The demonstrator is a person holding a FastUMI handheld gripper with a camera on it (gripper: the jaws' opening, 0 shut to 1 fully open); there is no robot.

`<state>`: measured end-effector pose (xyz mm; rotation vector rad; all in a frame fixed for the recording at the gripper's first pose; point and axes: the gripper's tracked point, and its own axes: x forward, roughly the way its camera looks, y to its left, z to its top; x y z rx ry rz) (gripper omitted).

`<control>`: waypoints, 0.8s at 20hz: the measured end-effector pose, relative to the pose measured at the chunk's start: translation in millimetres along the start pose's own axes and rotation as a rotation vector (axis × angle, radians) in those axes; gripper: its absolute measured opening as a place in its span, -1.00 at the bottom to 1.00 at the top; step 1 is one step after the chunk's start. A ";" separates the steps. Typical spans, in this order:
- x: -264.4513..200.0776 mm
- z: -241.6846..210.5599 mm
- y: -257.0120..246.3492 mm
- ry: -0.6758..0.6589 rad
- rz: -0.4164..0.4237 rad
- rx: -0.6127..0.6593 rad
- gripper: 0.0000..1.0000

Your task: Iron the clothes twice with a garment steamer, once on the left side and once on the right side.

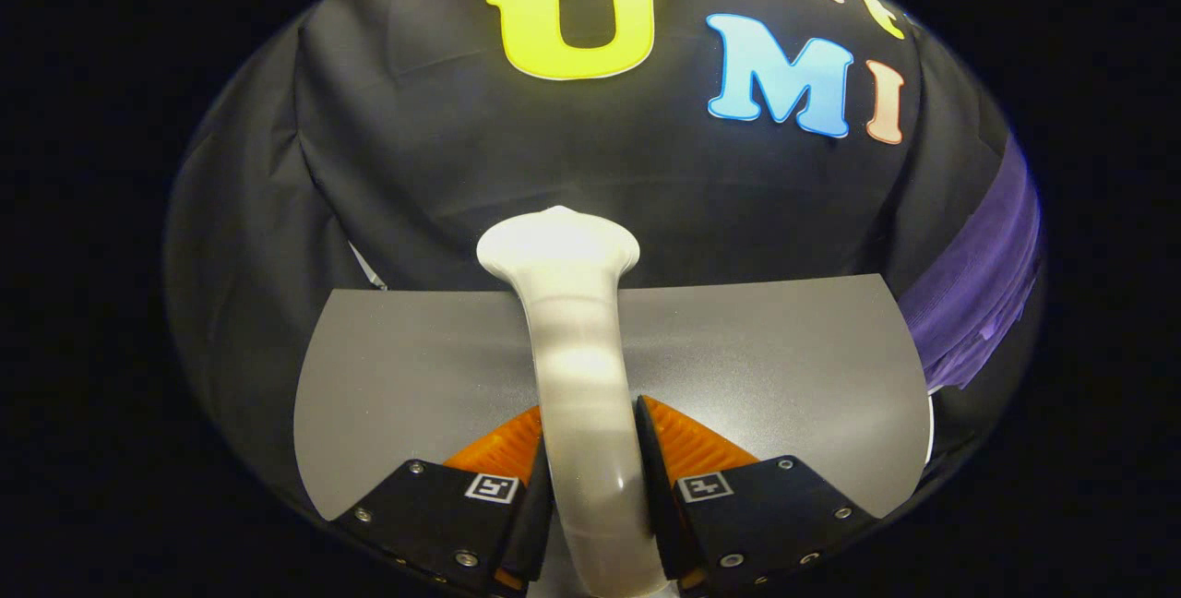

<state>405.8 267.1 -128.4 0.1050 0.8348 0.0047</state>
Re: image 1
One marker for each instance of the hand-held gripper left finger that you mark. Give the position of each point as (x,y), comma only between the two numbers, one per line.
(443,515)

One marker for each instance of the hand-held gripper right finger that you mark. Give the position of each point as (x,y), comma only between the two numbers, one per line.
(766,515)

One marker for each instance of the white garment steamer head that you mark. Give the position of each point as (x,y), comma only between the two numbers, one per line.
(581,376)

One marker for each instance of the grey cabinet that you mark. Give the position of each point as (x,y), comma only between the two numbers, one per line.
(757,358)

